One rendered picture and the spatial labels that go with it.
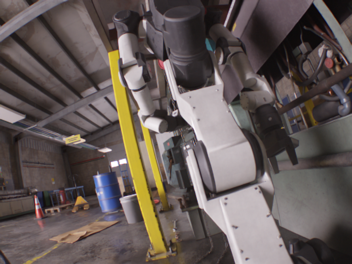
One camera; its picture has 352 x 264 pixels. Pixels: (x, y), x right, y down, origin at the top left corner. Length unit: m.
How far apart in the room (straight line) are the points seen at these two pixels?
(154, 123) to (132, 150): 0.56
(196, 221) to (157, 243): 0.35
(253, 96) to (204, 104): 0.19
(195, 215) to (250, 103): 1.09
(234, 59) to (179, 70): 0.25
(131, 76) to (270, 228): 0.70
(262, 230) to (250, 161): 0.16
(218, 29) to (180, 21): 0.42
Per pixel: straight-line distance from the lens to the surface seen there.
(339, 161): 0.71
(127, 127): 1.44
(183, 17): 0.54
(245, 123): 1.84
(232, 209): 0.45
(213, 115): 0.52
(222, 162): 0.44
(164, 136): 7.40
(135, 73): 0.79
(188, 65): 0.61
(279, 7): 1.02
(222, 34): 0.89
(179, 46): 0.58
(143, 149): 7.50
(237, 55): 0.79
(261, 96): 0.68
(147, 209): 1.41
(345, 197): 0.89
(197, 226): 1.57
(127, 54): 0.81
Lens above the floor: 0.61
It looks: 10 degrees up
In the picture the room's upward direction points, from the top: 15 degrees counter-clockwise
